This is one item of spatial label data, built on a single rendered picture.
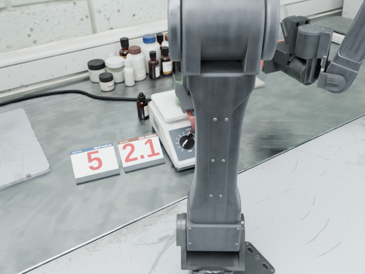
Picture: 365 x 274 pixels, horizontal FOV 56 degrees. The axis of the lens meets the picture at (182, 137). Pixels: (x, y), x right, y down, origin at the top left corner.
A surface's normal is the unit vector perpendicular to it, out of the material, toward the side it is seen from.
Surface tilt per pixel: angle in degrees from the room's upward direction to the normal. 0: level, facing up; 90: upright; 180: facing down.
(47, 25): 90
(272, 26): 75
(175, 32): 81
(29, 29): 90
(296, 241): 0
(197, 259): 0
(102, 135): 0
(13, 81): 90
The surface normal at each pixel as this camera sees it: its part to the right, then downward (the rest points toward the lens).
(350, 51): -0.47, 0.35
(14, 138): -0.02, -0.81
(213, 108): -0.03, 0.56
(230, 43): -0.03, 0.73
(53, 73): 0.52, 0.49
